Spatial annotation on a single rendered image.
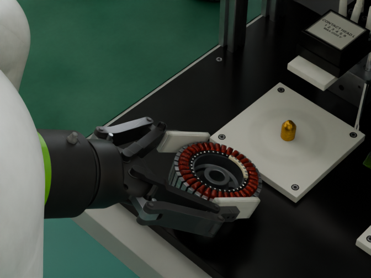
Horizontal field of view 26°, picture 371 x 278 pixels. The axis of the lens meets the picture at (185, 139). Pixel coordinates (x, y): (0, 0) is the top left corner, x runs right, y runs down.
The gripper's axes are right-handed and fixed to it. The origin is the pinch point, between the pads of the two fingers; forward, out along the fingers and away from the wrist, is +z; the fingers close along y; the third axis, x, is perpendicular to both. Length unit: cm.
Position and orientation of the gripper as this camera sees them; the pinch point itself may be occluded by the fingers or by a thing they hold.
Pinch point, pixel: (217, 174)
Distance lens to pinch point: 98.2
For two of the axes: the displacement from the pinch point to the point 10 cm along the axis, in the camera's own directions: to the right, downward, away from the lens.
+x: 4.4, -7.6, -4.8
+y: 4.8, 6.5, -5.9
